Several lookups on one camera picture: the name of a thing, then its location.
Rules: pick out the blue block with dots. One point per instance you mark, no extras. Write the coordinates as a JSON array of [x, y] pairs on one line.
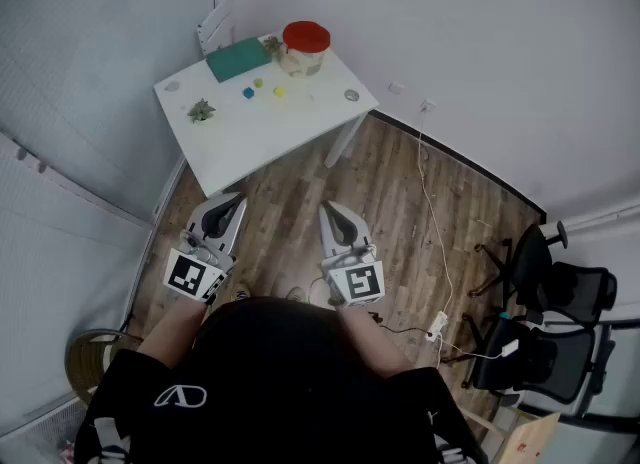
[[249, 93]]

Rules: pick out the white wall socket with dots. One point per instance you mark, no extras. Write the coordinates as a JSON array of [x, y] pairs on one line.
[[427, 106]]

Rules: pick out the cardboard box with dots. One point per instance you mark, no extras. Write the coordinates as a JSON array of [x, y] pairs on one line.
[[532, 439]]

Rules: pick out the person's black shirt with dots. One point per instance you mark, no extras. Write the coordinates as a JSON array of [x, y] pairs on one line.
[[275, 382]]

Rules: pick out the white power strip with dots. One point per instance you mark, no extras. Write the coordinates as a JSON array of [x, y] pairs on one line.
[[436, 326]]

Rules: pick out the red bowl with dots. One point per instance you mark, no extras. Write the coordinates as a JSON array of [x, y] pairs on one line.
[[302, 54]]

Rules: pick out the person's left forearm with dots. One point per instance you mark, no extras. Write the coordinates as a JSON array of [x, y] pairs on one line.
[[172, 332]]

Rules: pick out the black office chair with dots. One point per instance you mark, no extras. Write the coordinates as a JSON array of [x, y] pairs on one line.
[[540, 262], [545, 367]]

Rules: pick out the person's right forearm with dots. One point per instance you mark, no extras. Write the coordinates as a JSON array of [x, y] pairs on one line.
[[372, 342]]

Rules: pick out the grey table grommet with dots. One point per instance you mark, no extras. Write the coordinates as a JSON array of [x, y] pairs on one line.
[[352, 95], [172, 86]]

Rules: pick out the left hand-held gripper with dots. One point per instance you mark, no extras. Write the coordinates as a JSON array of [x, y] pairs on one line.
[[185, 272]]

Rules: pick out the white table leg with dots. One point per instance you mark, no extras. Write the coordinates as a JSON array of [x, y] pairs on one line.
[[345, 142]]

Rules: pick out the person's left shoe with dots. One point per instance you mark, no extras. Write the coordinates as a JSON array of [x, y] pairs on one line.
[[242, 292]]

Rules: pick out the person's right shoe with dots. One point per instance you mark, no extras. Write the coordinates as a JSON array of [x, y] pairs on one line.
[[296, 294]]

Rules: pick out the variegated potted plant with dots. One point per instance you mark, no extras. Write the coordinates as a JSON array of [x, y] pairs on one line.
[[272, 46]]

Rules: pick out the white wall plate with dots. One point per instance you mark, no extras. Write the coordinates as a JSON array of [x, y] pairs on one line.
[[396, 88]]

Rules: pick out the yellow block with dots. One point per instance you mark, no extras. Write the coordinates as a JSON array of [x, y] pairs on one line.
[[279, 92]]

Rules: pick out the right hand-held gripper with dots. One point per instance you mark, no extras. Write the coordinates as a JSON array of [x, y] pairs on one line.
[[360, 282]]

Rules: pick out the round wicker stool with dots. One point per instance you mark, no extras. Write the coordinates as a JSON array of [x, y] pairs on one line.
[[85, 362]]

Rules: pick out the person's shoe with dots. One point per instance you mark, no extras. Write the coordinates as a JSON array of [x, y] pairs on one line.
[[296, 294], [242, 292]]

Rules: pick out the teal book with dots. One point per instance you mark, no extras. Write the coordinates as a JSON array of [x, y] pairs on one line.
[[237, 59]]

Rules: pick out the white charger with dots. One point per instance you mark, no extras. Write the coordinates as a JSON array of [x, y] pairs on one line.
[[510, 347]]

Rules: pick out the white chair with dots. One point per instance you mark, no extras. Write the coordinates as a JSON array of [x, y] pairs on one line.
[[215, 22]]

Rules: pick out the green potted plant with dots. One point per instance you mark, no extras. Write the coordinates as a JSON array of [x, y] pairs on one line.
[[201, 111]]

